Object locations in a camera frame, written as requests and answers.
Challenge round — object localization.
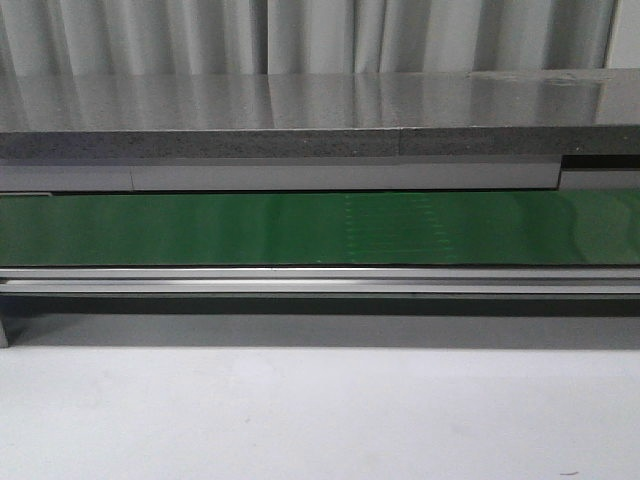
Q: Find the grey pleated curtain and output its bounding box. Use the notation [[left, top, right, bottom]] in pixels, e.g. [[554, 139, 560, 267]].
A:
[[1, 1, 616, 76]]

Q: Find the green conveyor belt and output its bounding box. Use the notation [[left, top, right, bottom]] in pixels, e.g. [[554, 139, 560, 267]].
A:
[[1, 190, 639, 267]]

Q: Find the grey stone countertop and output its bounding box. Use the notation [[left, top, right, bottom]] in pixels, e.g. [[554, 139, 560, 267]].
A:
[[1, 69, 639, 194]]

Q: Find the aluminium conveyor frame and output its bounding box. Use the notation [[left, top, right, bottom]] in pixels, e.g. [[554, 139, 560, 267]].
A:
[[1, 267, 639, 350]]

